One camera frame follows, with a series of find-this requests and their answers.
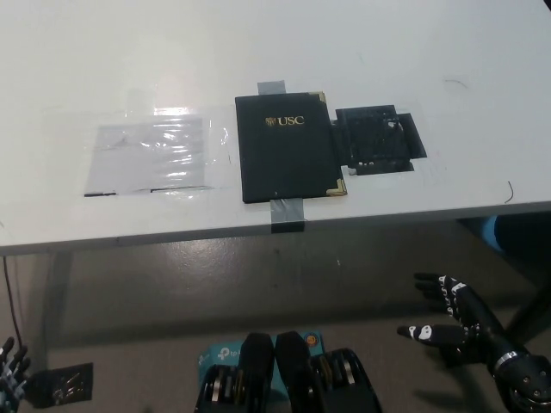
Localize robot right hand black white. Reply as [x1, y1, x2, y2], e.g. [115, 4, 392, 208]
[396, 273, 524, 372]

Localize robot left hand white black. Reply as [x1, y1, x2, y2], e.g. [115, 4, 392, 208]
[0, 336, 32, 413]

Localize black USC diary gold corners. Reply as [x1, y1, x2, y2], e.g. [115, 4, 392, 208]
[234, 89, 349, 205]

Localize black diagonal table leg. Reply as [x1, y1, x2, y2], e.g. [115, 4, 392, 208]
[503, 279, 551, 345]

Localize grey table leg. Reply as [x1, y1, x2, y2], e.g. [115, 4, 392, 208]
[40, 251, 74, 367]

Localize blue object under table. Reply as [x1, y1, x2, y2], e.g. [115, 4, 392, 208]
[481, 217, 503, 250]

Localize teal TP-Link box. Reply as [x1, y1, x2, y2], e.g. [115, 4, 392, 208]
[198, 330, 324, 391]

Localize black tape patch with marks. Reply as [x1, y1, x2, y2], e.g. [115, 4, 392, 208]
[330, 102, 429, 176]

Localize clear plastic sheet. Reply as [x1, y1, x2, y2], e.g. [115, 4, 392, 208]
[81, 88, 236, 198]

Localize thin black cable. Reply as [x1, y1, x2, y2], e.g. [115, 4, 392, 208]
[3, 256, 23, 350]

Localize grey duct tape strip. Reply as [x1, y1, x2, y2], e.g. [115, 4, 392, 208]
[257, 80, 308, 234]

